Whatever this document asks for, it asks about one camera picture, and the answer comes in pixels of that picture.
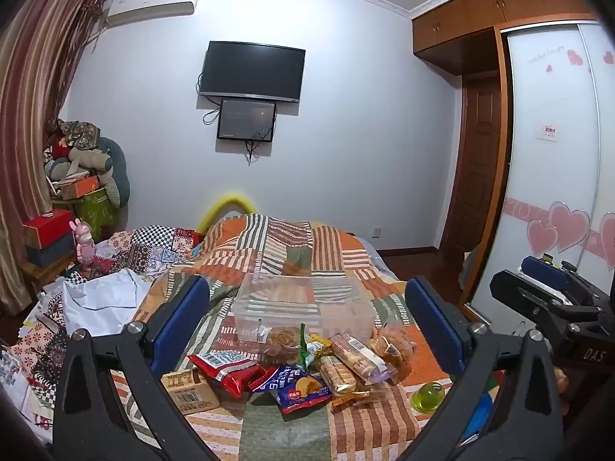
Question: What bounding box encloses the green box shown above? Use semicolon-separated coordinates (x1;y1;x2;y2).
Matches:
72;189;121;243

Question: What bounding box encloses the striped brown curtain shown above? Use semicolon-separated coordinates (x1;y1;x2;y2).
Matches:
0;0;109;313

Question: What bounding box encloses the brown wooden door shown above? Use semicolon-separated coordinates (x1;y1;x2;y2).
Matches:
452;74;503;260

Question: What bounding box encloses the orange box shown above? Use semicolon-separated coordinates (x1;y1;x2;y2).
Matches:
58;175;100;200

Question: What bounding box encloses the green jelly cup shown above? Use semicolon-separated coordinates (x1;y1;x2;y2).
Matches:
411;381;445;414

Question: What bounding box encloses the yellow foam tube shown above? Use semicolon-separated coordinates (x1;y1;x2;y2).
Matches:
196;193;260;234

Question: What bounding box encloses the person's right hand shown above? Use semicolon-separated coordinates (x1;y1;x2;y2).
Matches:
552;366;572;416

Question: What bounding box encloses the wooden nightstand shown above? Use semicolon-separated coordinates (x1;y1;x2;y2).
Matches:
22;254;78;298

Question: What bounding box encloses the grey box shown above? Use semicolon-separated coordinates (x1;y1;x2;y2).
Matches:
25;235;78;268

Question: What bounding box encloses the orange patchwork quilt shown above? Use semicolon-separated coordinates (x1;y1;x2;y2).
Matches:
108;214;491;461

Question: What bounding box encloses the pink rabbit figure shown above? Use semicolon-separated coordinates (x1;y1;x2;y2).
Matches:
70;218;97;279

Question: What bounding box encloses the brown cardboard snack box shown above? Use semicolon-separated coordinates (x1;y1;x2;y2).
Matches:
161;369;222;416

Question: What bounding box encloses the black television cable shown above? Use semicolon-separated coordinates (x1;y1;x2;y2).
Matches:
196;72;222;126

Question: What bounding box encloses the white heart-print wardrobe door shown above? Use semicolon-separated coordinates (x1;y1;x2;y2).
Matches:
468;22;615;327

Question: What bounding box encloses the red snack packet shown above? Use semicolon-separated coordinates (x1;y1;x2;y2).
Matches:
187;350;279;397

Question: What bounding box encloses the clear plastic container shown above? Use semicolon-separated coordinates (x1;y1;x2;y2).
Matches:
231;271;376;347

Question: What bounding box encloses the white air conditioner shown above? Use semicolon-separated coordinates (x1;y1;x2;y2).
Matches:
106;0;203;27

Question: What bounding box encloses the clear bag of round cookies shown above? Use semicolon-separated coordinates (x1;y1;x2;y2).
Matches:
257;324;303;363

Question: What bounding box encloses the small black monitor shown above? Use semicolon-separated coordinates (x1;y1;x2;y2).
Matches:
216;98;278;142

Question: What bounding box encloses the long cracker packet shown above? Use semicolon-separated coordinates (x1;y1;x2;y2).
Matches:
329;331;387;380
318;354;359;397

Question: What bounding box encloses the blue chips packet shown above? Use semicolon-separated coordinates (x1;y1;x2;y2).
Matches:
250;364;333;416

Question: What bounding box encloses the clear bag of pastries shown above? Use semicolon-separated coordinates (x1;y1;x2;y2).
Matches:
370;324;418;385

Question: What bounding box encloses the patterned dark cloth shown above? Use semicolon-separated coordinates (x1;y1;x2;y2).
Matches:
58;119;101;149

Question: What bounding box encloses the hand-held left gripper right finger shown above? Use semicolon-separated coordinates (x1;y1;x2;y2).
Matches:
399;276;565;461

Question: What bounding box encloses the narrow green snack packet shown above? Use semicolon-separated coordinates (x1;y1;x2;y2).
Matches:
297;323;332;370

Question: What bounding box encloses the checkered patchwork blanket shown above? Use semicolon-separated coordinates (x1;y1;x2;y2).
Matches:
0;223;207;443

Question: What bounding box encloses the black wall television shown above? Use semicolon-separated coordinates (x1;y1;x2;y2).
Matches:
198;41;307;104

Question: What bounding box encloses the red box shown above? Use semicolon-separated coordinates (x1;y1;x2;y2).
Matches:
23;210;76;249

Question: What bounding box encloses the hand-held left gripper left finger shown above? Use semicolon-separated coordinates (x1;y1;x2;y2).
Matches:
52;274;222;461

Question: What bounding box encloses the wooden overhead cabinet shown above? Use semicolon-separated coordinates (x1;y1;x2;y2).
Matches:
411;0;599;75

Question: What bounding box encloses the white cloth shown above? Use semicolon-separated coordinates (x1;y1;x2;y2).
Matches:
60;269;153;338

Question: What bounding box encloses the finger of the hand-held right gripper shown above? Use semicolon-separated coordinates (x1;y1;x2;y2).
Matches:
490;270;577;339
521;255;603;301

